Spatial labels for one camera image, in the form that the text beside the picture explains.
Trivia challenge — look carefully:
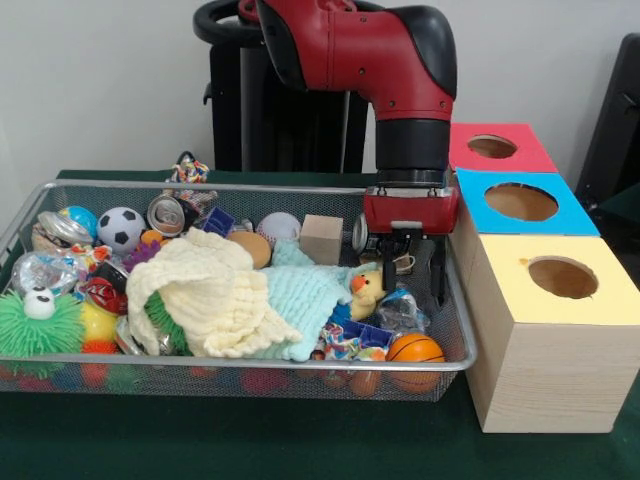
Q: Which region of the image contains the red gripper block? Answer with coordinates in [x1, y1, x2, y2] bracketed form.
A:
[363, 185, 460, 307]

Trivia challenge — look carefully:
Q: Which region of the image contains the small yellow duck plush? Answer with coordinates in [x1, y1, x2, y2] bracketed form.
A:
[348, 269, 387, 321]

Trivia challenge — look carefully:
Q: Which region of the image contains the crushed black drink can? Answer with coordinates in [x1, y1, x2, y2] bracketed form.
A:
[352, 214, 389, 253]

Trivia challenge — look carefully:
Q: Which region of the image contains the mint green cloth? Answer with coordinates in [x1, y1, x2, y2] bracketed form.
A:
[259, 237, 366, 362]

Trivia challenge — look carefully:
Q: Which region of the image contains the cream yellow cloth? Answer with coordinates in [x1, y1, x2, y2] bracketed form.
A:
[124, 227, 304, 359]

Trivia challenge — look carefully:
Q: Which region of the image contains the colourful knotted rope toy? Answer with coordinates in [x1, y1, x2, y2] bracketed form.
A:
[167, 152, 211, 185]

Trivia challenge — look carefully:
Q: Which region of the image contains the shallow metal mesh bin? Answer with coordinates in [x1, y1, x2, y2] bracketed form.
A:
[0, 179, 477, 404]

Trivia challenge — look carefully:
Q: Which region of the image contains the wooden box with three holes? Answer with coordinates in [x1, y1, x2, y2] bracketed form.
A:
[446, 121, 640, 435]

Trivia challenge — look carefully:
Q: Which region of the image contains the crushed clear water bottle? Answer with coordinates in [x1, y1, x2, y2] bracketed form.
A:
[377, 287, 432, 335]

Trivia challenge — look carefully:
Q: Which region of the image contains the orange toy basketball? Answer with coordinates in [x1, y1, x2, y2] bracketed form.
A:
[385, 333, 446, 363]

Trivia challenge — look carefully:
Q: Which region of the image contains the plain wooden cube block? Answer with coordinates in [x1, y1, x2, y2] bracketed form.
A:
[299, 214, 345, 269]

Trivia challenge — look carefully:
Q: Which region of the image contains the white toy baseball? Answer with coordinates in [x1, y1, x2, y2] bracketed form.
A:
[256, 212, 303, 246]

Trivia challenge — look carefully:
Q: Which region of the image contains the dark green table cloth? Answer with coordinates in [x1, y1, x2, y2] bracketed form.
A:
[589, 192, 640, 242]
[0, 169, 640, 480]

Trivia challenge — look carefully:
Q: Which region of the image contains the black upright panel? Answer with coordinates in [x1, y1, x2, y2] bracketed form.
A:
[574, 33, 640, 201]

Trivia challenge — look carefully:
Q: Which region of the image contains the small toy soccer ball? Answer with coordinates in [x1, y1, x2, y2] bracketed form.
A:
[97, 207, 146, 255]

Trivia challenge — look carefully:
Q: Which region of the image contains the green spiky ball with eyes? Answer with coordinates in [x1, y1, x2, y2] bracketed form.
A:
[0, 288, 84, 371]

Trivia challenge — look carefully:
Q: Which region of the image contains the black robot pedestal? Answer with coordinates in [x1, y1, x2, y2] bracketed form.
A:
[193, 0, 379, 174]

